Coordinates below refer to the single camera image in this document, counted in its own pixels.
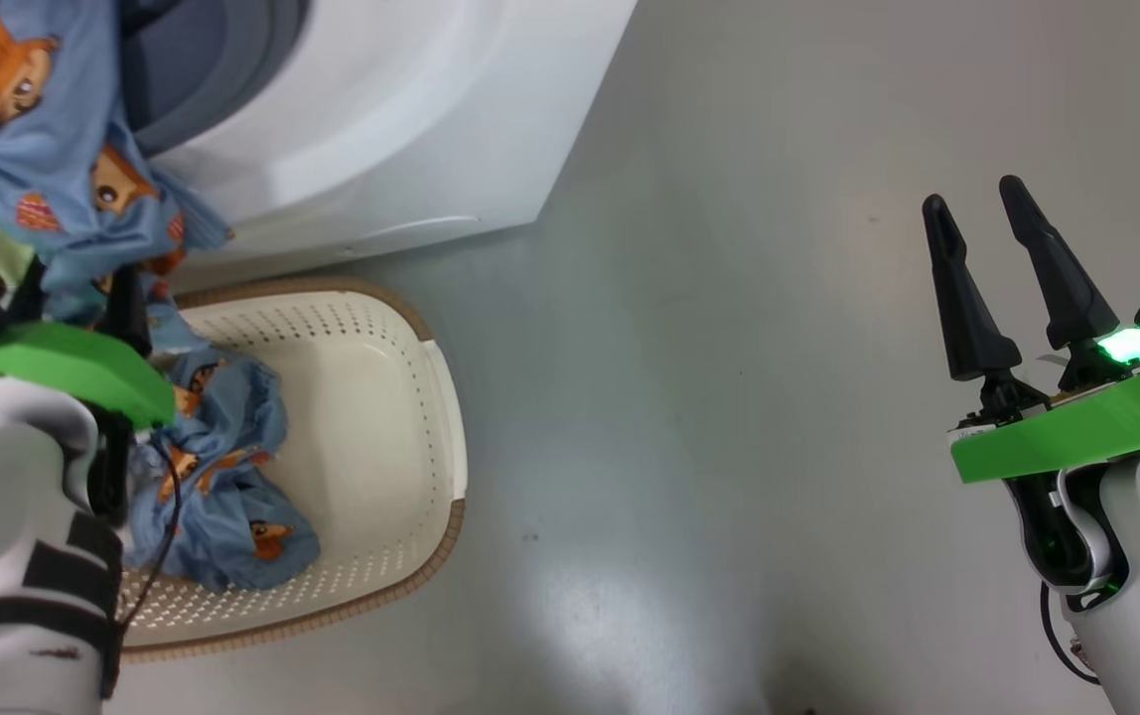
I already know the blue cartoon print garment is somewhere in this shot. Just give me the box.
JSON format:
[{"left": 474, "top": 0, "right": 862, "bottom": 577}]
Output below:
[
  {"left": 0, "top": 0, "right": 233, "bottom": 334},
  {"left": 123, "top": 298, "right": 323, "bottom": 595}
]

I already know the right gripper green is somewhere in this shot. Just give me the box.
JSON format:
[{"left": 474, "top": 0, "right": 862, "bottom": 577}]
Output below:
[{"left": 922, "top": 175, "right": 1140, "bottom": 485}]

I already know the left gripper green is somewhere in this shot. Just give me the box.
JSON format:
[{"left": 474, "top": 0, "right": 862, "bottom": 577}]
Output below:
[{"left": 0, "top": 256, "right": 177, "bottom": 430}]

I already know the thin black cable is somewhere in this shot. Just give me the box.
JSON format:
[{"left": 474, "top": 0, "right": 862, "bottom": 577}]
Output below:
[
  {"left": 118, "top": 437, "right": 184, "bottom": 637},
  {"left": 1039, "top": 581, "right": 1102, "bottom": 686}
]

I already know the white front-load washing machine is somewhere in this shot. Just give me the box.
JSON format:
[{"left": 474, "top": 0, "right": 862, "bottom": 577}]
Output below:
[{"left": 0, "top": 0, "right": 639, "bottom": 294}]

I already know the cream perforated laundry basket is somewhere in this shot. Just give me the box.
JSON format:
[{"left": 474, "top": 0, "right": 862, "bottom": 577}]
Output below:
[{"left": 118, "top": 278, "right": 469, "bottom": 663}]

